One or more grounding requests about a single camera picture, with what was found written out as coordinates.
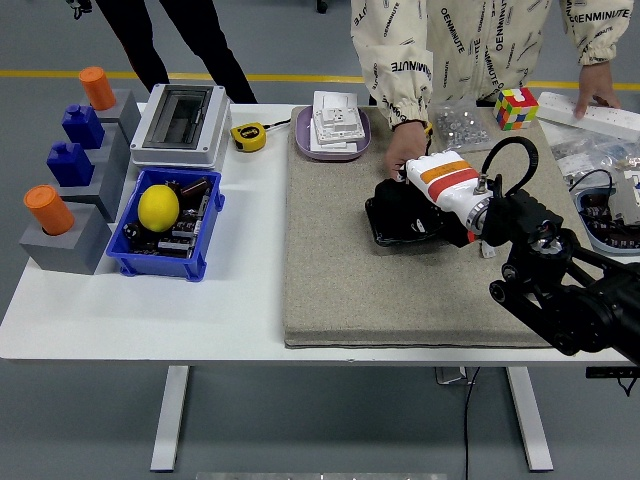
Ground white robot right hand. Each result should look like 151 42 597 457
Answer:
397 152 495 234

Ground person's left hand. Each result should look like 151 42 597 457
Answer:
574 62 622 120

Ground person's right hand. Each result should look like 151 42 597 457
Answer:
384 121 431 180

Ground white power strip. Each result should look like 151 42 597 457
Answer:
538 91 640 142

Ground clear bag of metal nuts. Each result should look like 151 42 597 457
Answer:
428 94 501 155

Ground clear plastic bags of parts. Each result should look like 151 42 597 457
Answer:
549 131 640 191

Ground colourful puzzle cube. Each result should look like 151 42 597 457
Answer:
493 87 540 132

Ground purple tray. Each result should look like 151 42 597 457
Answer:
294 106 373 162

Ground grey metal module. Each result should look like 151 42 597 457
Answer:
610 170 640 226

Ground blue tray of components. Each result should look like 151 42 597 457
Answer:
574 188 640 257

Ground grey-brown mat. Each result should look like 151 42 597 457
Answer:
283 105 609 350

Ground yellow tape measure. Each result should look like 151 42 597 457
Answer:
230 118 293 153

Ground brown cylindrical capacitor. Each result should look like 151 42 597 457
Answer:
179 177 212 200

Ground dark circuit board parts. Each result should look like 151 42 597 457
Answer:
145 197 210 260

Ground black table control box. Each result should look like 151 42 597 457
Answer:
585 366 640 397

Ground white table leg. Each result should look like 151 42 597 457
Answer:
504 365 555 471
149 365 191 474

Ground yellow lemon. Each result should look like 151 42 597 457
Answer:
137 185 181 234

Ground blue plastic bin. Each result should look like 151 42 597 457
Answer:
105 168 226 283

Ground person in background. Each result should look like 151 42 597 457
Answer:
97 0 260 105

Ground grey holder block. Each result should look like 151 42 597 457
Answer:
18 202 113 276
83 88 142 146
55 158 131 225
85 123 133 174

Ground orange cylinder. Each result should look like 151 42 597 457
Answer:
23 185 76 237
78 67 118 112

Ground blue block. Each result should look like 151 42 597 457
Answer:
46 142 96 189
61 104 106 151

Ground white wall socket module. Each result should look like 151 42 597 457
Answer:
310 107 366 147

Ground white switch cover plate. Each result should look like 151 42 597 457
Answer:
309 131 360 154

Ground flat white switch plate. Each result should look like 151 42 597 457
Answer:
313 91 360 121

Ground black looped cable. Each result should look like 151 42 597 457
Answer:
568 169 618 198

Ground grey under-table bracket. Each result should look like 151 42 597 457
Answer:
433 366 476 386

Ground grey electrical enclosure box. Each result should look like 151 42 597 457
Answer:
129 83 232 172

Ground black hanging cable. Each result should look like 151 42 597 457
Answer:
462 367 481 480

